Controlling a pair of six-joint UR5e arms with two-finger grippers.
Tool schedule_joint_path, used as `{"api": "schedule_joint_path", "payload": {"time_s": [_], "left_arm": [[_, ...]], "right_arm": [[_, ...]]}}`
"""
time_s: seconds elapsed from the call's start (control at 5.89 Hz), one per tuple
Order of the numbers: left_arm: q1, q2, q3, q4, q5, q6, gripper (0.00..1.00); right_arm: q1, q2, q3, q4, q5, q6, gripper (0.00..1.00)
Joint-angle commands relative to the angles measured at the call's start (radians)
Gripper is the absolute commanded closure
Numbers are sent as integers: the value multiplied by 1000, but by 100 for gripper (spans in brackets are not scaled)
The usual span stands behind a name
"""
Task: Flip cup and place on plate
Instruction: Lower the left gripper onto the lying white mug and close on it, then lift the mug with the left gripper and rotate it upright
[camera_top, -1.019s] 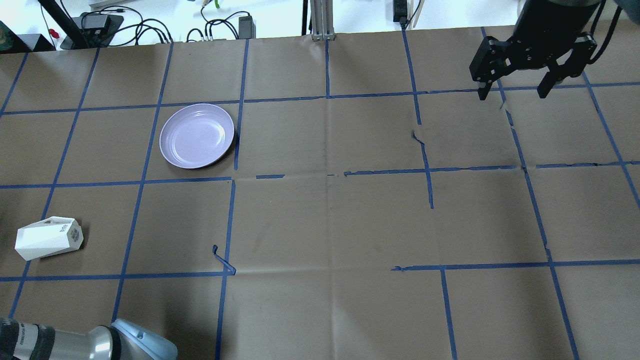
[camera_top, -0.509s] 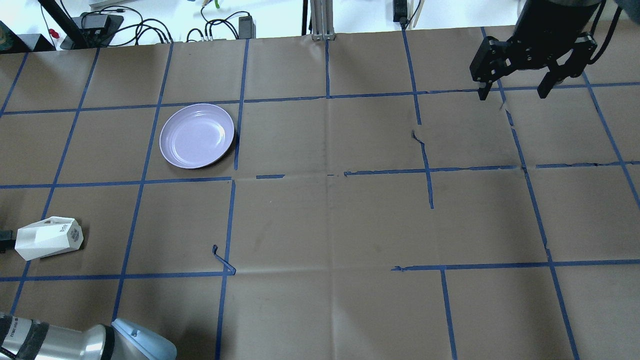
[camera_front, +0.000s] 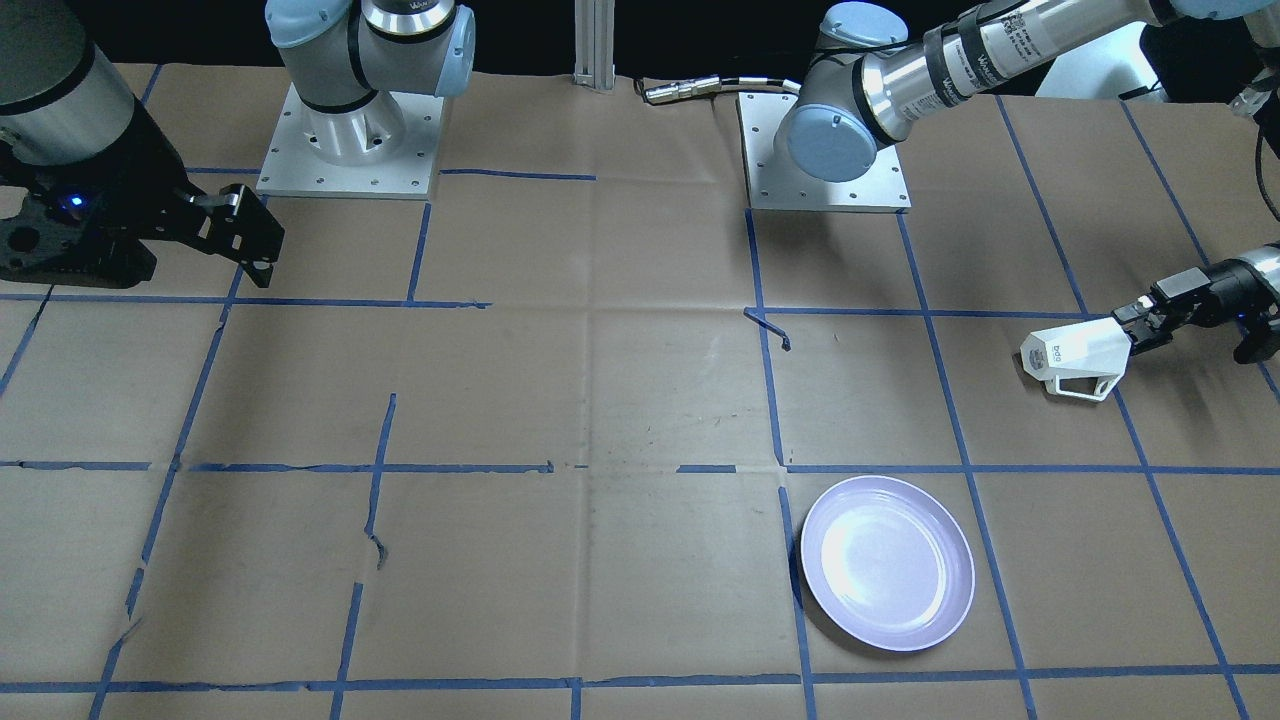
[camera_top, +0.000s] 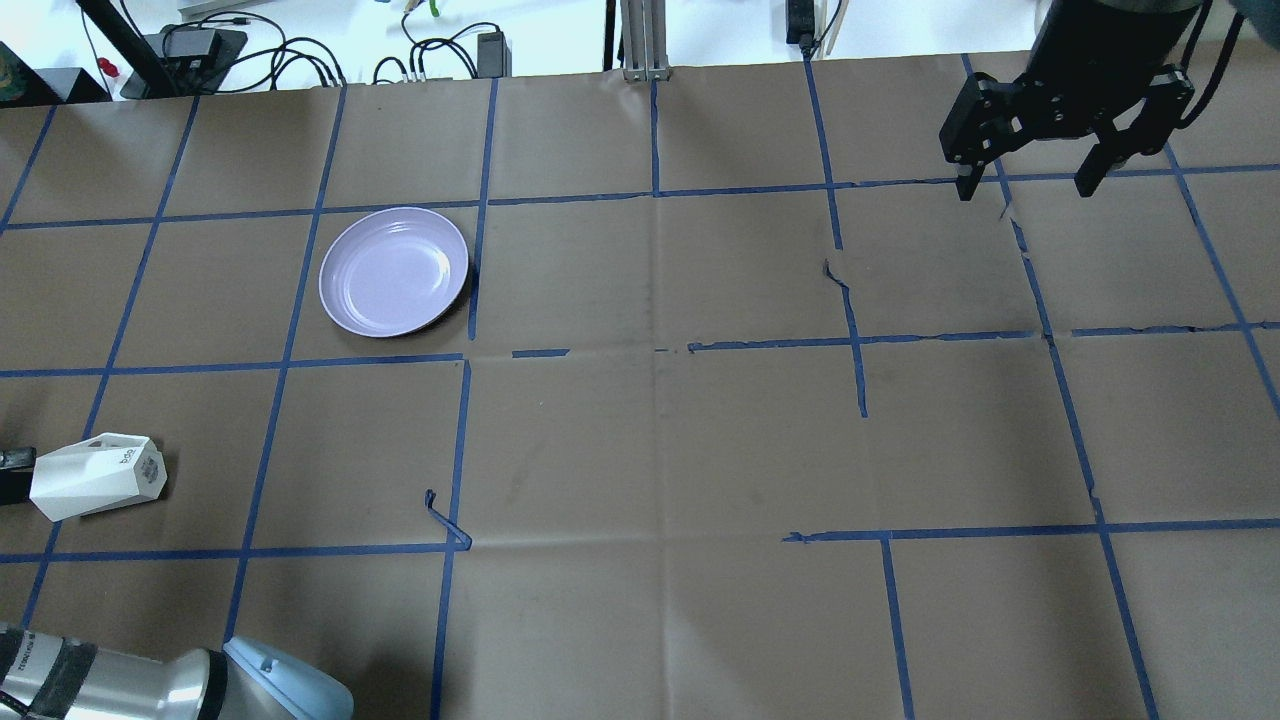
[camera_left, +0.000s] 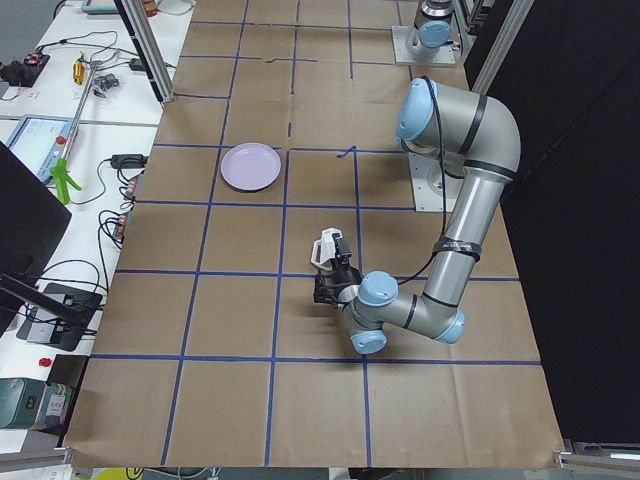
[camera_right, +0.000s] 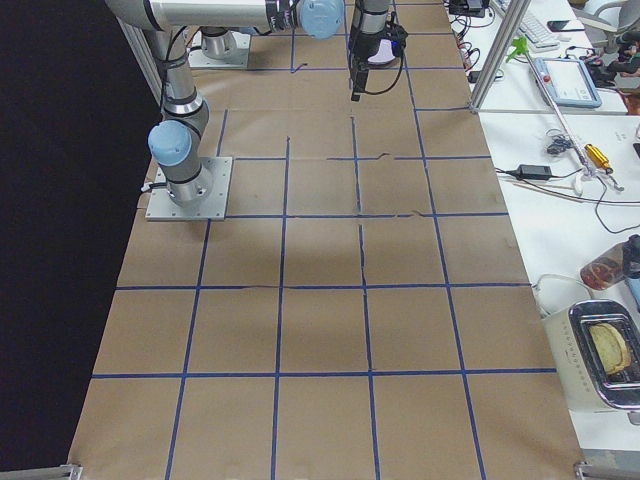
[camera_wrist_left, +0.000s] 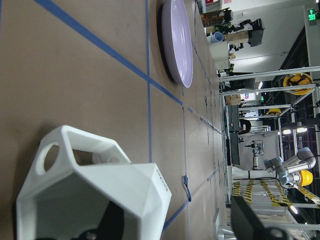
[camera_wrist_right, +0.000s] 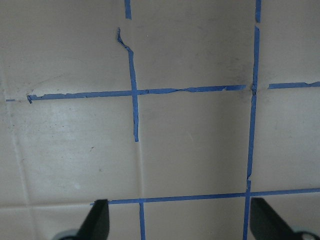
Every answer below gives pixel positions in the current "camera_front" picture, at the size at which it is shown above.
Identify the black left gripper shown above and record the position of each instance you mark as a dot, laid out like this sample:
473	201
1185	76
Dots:
1213	292

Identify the lilac plate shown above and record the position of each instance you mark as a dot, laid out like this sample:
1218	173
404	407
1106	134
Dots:
887	563

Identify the aluminium frame post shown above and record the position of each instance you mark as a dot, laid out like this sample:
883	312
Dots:
593	45

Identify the silver cable connector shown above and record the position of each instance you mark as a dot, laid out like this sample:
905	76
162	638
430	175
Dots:
710	86

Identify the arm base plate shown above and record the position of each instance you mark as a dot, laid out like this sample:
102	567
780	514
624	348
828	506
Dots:
806	156
388	149

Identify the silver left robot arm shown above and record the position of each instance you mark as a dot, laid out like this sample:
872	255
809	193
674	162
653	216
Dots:
868	85

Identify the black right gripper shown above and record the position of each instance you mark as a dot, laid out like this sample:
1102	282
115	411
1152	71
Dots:
140	168

